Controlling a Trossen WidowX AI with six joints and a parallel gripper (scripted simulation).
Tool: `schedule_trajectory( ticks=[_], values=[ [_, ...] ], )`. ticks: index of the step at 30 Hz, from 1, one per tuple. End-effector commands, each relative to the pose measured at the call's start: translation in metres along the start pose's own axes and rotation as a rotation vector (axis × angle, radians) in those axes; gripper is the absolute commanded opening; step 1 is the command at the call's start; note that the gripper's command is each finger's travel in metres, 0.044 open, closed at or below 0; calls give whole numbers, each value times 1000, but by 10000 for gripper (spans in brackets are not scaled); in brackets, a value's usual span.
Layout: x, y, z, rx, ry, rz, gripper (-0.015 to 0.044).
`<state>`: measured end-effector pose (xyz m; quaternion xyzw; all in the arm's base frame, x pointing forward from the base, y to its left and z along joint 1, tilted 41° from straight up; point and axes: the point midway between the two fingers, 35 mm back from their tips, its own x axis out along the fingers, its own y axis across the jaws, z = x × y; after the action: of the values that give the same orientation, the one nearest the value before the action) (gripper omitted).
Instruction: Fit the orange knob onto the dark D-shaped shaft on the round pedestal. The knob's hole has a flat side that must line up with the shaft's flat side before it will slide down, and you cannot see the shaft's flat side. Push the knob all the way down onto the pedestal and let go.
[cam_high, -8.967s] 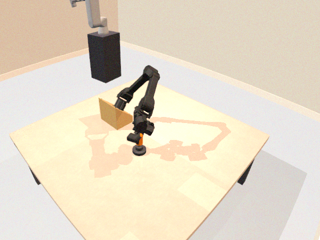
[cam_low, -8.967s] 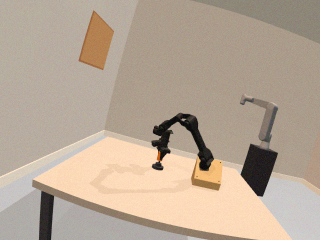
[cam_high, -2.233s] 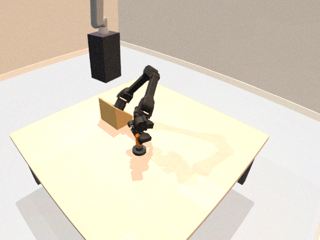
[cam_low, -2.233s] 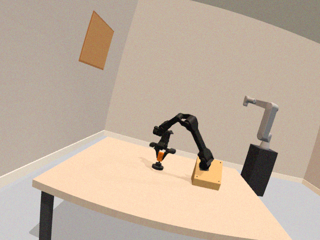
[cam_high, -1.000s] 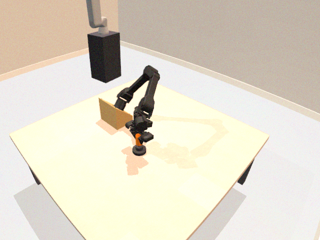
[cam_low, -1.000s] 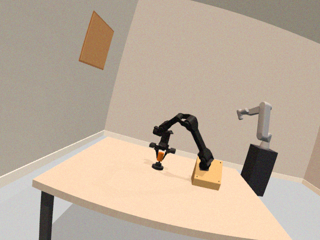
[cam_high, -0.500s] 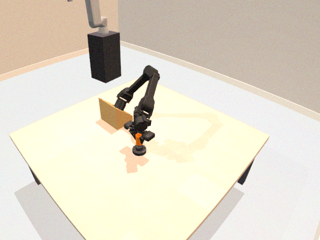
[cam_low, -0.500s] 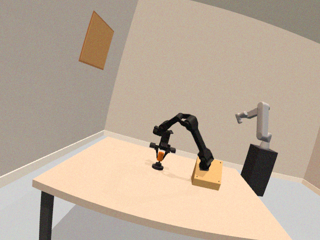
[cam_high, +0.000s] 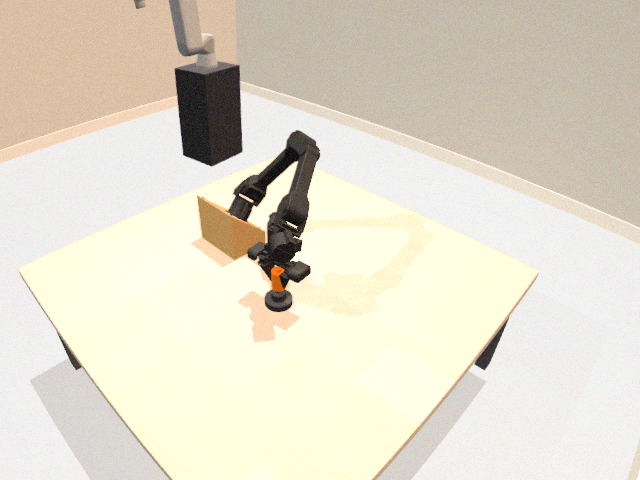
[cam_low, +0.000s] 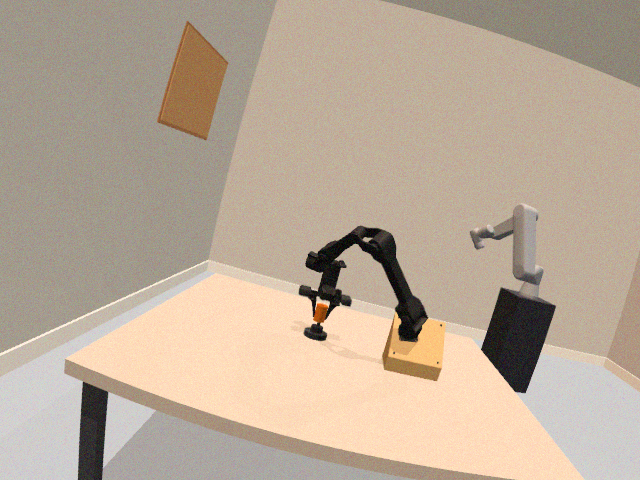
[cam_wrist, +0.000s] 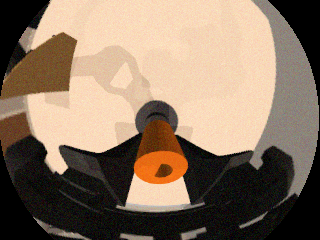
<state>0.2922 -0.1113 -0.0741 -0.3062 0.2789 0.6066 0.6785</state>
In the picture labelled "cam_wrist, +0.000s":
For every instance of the orange knob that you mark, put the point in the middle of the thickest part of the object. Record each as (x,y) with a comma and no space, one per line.
(160,159)

